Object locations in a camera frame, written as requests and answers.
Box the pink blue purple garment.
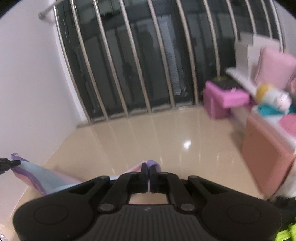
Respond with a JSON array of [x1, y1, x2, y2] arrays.
[[10, 153, 161, 196]]

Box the pink box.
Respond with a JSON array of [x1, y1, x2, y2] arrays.
[[203, 81, 250, 119]]

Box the salmon storage box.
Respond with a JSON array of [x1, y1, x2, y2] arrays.
[[242, 109, 295, 197]]

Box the metal window bars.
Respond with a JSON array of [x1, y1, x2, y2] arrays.
[[38, 1, 285, 123]]

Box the yellow white plush toy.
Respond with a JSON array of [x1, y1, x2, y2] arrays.
[[256, 84, 292, 112]]

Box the white stacked boxes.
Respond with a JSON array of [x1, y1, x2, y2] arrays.
[[234, 32, 280, 76]]

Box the pink pillow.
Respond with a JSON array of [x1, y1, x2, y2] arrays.
[[253, 47, 295, 90]]

